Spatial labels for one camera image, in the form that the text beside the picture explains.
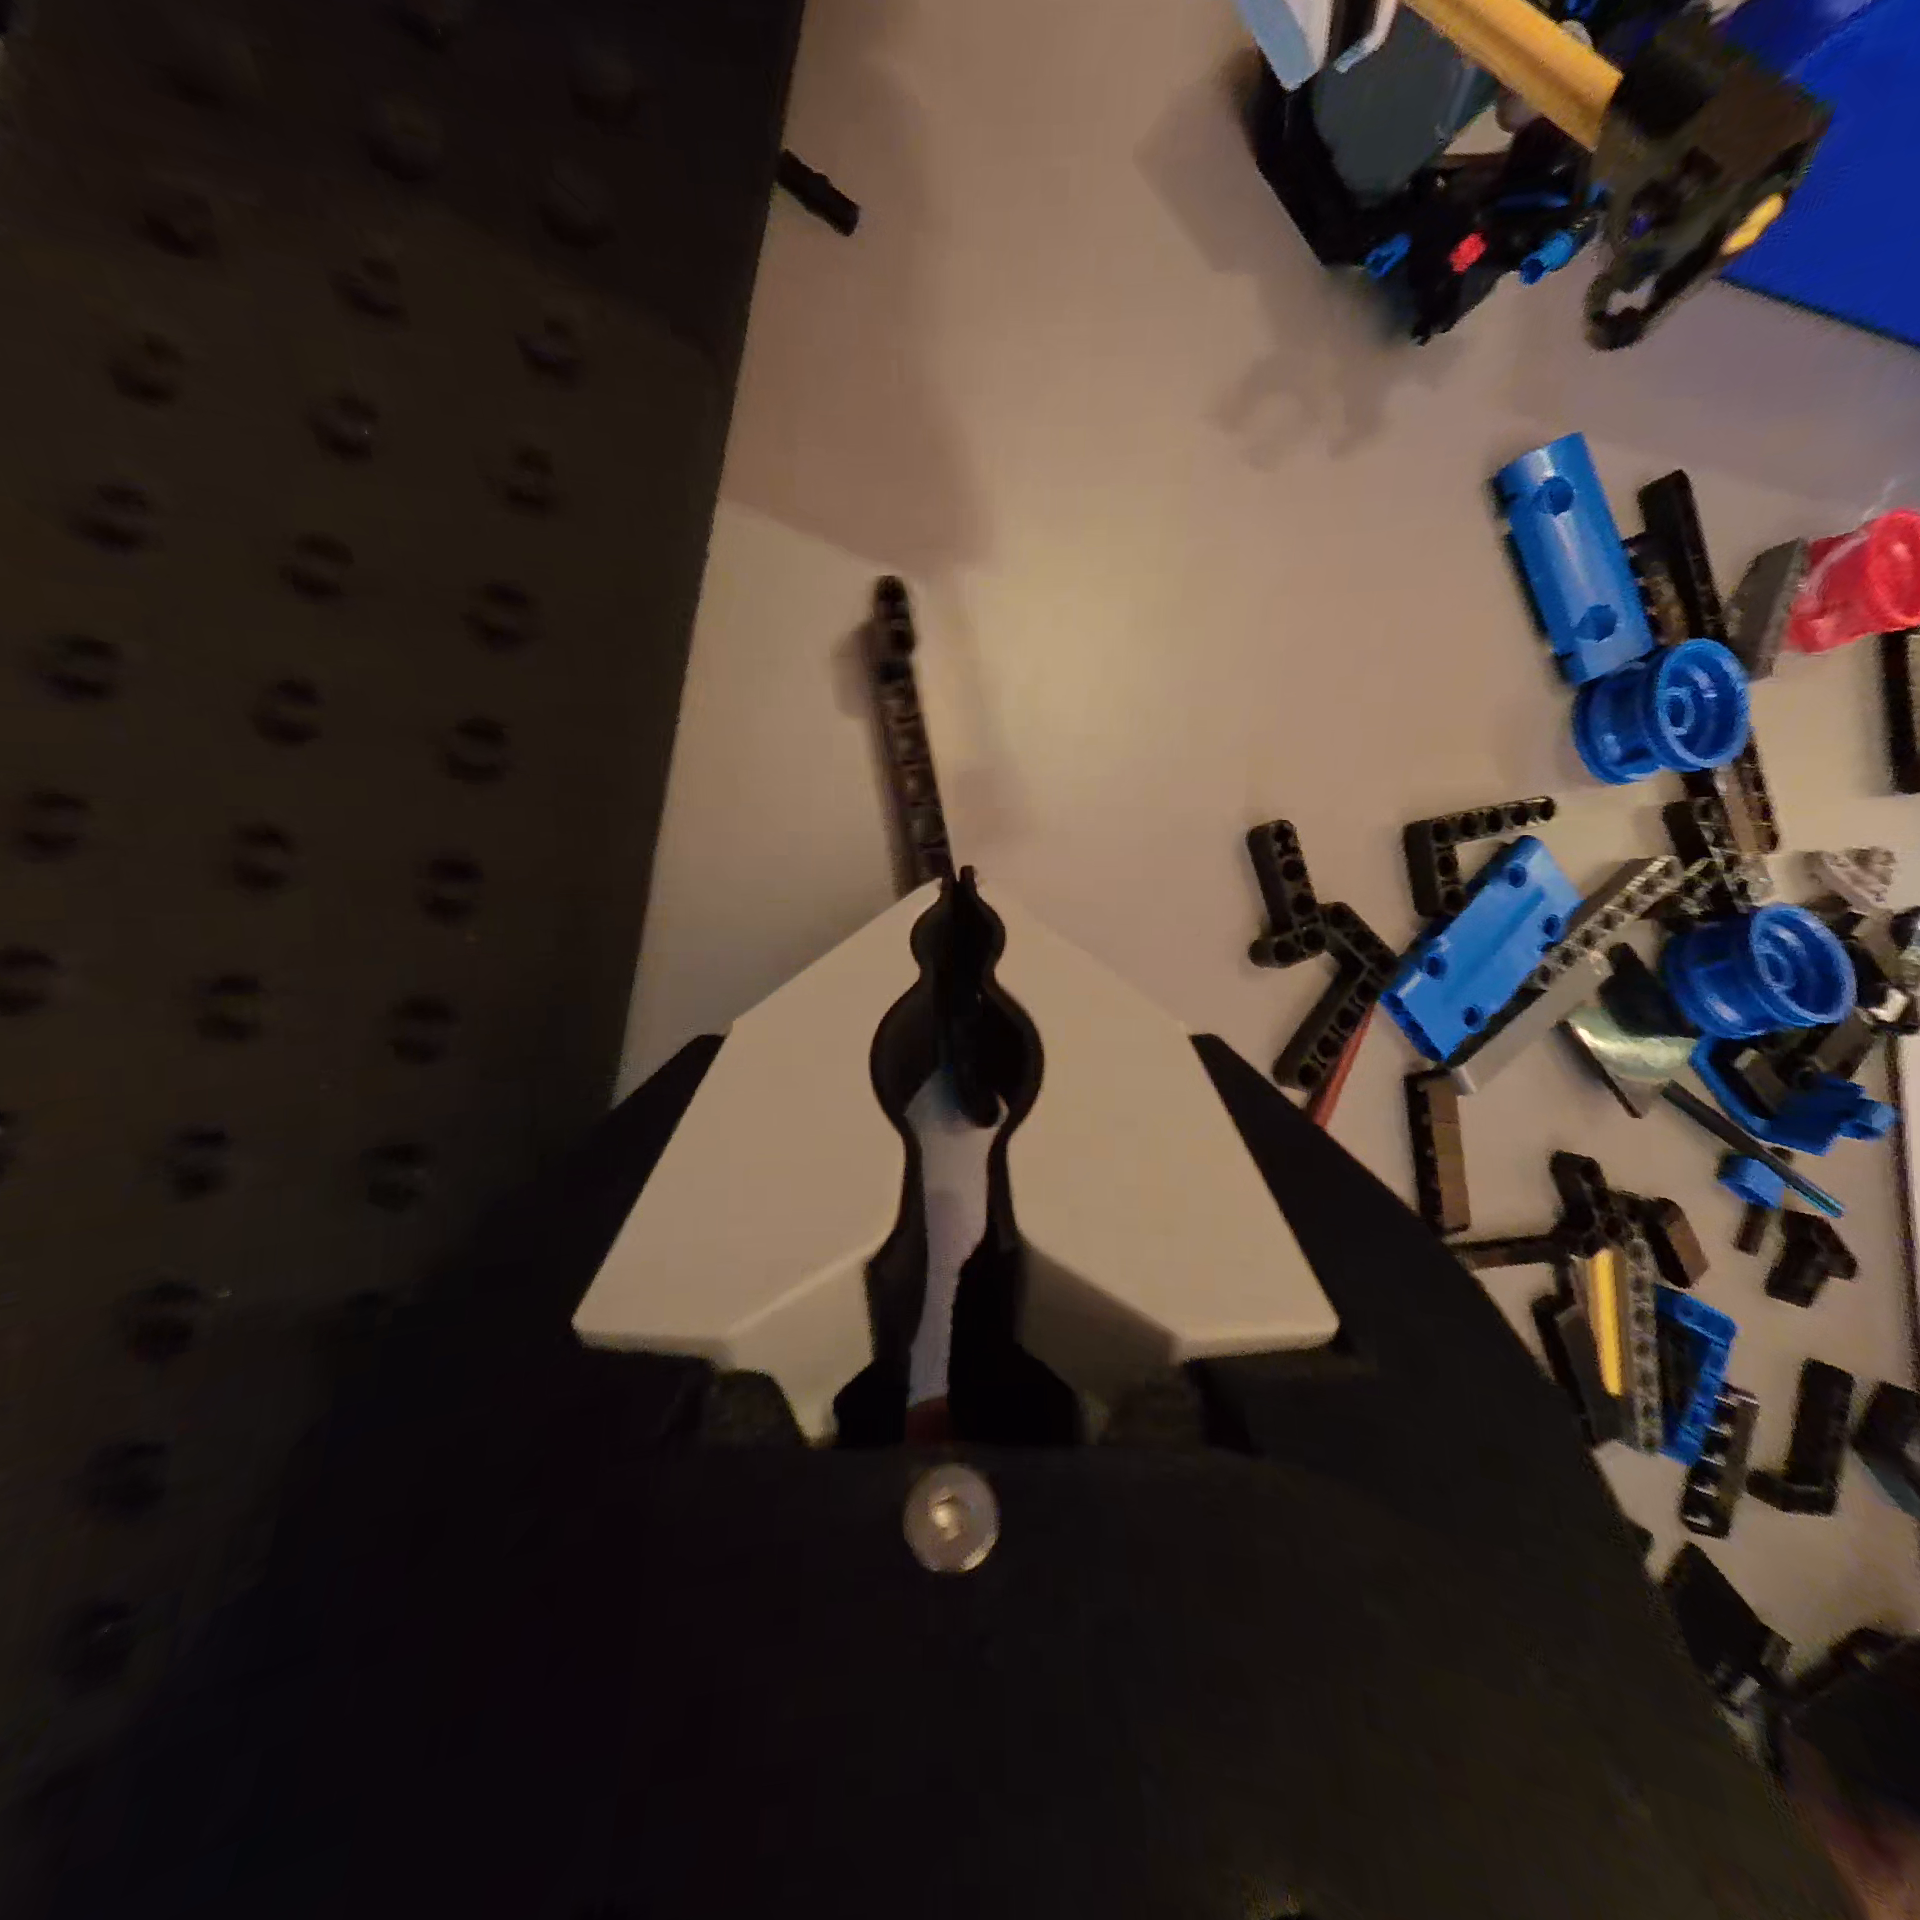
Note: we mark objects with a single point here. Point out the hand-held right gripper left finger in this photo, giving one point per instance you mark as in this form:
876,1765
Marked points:
720,1201

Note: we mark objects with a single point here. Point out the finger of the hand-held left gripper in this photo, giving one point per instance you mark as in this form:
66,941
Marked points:
1298,32

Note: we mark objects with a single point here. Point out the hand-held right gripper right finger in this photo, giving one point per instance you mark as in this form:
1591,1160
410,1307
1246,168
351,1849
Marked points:
1184,1201

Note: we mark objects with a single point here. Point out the yellow toy axle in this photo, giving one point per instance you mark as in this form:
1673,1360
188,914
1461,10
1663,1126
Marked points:
1605,1320
1515,52

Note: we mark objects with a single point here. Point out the long black holed beam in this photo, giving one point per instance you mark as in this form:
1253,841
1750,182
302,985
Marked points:
901,720

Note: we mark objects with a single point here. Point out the grey desk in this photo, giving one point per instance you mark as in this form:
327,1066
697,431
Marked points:
1124,600

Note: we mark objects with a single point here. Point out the grey motor block assembly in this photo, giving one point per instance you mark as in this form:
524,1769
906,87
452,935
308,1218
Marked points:
1380,135

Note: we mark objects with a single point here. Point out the brown toy axle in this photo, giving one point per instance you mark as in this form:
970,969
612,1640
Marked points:
1341,1073

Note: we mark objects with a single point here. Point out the stack of black toy beams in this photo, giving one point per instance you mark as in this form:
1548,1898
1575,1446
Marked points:
1305,914

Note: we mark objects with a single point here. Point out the blue square toy panel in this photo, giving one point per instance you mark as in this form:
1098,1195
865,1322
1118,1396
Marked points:
1479,945

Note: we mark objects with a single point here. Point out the long black toy pin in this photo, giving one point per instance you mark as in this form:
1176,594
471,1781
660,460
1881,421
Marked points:
818,192

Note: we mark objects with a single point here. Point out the blue bin with square tag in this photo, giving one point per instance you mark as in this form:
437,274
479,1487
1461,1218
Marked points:
1861,180

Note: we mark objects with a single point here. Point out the blue long tube connector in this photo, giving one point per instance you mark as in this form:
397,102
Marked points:
1575,555

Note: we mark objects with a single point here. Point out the black and blue chassis assembly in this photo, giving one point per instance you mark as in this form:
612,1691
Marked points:
1784,1095

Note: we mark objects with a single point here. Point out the blue toy wheel hub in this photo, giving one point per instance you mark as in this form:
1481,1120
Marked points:
1658,713
1754,975

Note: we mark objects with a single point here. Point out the black dimpled mat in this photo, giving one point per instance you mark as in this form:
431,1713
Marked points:
300,600

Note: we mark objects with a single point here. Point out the clear toy piece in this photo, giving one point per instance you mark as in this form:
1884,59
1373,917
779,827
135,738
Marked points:
1852,875

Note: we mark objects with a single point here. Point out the red toy wheel hub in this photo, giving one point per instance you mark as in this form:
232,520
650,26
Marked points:
1861,579

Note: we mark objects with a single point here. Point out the black ribbed toy block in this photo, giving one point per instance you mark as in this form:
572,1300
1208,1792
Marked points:
1902,713

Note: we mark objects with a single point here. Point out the blue open frame beam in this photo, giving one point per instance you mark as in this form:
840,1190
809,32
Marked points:
1695,1359

